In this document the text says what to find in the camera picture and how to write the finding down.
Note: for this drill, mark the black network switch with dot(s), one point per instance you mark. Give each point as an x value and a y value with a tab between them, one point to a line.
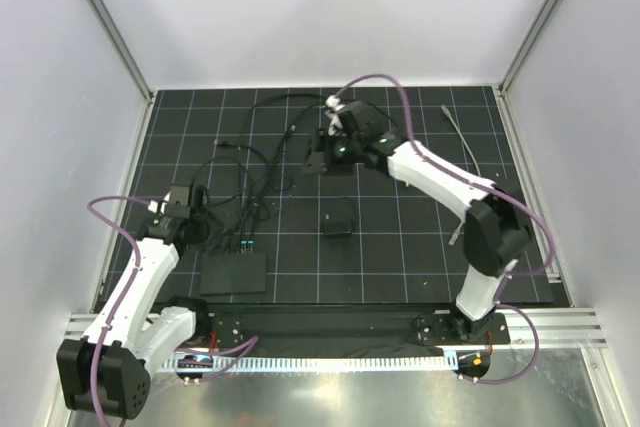
231	274

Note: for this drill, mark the black power adapter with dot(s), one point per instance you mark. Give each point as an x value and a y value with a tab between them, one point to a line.
342	221

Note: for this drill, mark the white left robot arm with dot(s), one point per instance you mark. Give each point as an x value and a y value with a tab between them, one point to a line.
108	369

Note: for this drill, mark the aluminium frame rail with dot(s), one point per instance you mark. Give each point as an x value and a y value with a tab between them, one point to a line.
557	328

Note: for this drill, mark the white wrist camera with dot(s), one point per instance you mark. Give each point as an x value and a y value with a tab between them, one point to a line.
158	207
333	104

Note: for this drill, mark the black cable green plug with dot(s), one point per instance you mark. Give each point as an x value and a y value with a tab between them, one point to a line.
256	210
247	127

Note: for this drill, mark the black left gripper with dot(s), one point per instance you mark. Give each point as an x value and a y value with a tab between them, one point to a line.
208	217

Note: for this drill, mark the black grid mat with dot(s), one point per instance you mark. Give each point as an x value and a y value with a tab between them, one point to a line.
406	250

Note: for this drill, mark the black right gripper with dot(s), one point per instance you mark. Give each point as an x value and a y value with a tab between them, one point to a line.
311	166

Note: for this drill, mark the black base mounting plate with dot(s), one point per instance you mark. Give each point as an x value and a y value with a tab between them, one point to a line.
310	329

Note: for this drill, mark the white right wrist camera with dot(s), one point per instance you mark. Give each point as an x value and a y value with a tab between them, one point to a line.
333	104

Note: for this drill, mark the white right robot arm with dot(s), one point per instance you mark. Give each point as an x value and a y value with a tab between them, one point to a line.
495	232

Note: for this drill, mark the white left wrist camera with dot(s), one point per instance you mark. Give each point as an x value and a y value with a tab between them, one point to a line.
158	207

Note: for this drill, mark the white slotted cable duct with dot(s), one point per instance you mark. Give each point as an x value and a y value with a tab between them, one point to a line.
254	365

